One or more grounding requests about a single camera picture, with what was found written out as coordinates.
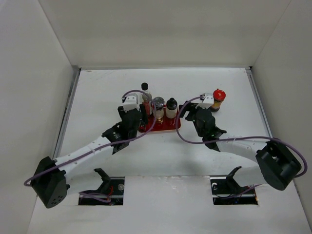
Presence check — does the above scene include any salt jar black knob lid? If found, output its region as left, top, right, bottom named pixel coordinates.
left=166, top=97, right=177, bottom=119

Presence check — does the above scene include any salt grinder jar grey lid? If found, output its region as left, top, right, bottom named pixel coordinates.
left=153, top=97, right=165, bottom=123

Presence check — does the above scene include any soy sauce bottle black cap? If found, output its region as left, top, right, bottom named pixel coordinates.
left=140, top=82, right=154, bottom=117

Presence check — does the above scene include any sauce bottle red cap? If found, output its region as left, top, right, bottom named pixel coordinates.
left=210, top=89, right=226, bottom=112

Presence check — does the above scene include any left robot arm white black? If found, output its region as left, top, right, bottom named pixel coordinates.
left=30, top=104, right=148, bottom=209

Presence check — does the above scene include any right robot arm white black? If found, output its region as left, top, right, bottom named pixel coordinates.
left=178, top=101, right=303, bottom=193

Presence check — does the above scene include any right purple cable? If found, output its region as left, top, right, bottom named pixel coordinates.
left=175, top=96, right=308, bottom=195

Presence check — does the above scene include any purple cable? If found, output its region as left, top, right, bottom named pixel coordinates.
left=175, top=96, right=308, bottom=195
left=23, top=89, right=156, bottom=203

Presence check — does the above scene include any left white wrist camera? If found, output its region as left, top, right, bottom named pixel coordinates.
left=122, top=93, right=142, bottom=112

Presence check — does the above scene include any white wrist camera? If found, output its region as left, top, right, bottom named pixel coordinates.
left=122, top=93, right=142, bottom=112
left=196, top=93, right=214, bottom=109

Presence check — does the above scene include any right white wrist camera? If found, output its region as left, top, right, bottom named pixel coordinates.
left=196, top=93, right=214, bottom=109

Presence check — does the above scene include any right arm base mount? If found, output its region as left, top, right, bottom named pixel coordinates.
left=210, top=166, right=258, bottom=205

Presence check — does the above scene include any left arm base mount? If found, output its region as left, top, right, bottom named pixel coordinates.
left=78, top=168, right=125, bottom=206

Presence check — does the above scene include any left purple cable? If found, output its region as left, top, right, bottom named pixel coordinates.
left=23, top=89, right=156, bottom=203

